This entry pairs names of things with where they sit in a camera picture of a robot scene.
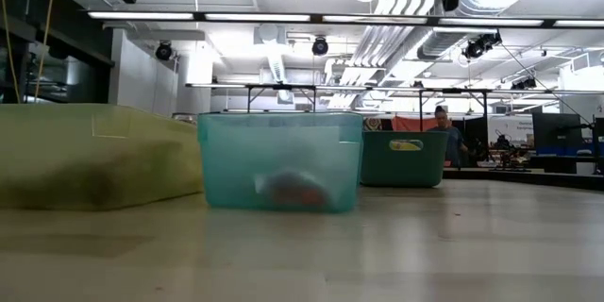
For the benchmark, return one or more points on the large yellow Sour Patch bag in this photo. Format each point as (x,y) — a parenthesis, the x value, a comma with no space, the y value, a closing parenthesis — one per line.
(406,145)

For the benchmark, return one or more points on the yellow-green translucent plastic bin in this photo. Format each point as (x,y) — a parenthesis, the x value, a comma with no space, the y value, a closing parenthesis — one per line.
(56,151)

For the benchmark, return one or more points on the light teal translucent plastic bin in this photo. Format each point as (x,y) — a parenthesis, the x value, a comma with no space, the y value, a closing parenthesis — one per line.
(236,151)

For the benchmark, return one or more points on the clear bag with red candy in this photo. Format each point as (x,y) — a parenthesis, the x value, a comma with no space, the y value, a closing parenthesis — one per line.
(297,191)

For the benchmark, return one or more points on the black ceiling spot lamp cluster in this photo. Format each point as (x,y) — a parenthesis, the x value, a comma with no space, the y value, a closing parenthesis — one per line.
(481,45)

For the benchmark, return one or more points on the black overhead light bar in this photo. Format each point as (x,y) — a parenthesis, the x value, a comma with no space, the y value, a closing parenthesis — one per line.
(259,17)

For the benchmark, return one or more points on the orange cloth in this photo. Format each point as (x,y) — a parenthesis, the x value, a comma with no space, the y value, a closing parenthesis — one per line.
(410,123)

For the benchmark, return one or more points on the clear round jar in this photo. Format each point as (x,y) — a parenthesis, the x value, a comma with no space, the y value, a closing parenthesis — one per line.
(184,118)

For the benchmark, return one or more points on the white printed sign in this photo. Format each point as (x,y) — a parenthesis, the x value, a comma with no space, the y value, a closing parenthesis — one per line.
(512,125)

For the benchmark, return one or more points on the person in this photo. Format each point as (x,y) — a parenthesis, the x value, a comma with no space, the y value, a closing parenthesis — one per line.
(453,144)

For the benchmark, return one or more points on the patterned fabric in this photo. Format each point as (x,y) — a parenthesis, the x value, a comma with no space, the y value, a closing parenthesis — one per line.
(373,124)

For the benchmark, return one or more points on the black monitor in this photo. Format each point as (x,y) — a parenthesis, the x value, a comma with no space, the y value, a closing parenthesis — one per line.
(557,129)

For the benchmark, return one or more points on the dark teal plastic bin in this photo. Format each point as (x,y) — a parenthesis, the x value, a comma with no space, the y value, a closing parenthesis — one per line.
(406,170)

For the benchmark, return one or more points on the blue desk panel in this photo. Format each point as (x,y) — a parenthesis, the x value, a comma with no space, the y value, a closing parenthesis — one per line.
(566,151)

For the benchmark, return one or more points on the silver ceiling duct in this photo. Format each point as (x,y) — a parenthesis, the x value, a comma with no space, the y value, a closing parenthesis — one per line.
(481,5)

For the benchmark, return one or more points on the black metal frame stand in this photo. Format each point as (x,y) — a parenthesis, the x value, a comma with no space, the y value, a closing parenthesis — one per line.
(485,104)
(248,99)

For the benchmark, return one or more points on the black table frame rail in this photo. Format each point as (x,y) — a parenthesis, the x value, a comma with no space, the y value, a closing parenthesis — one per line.
(519,177)

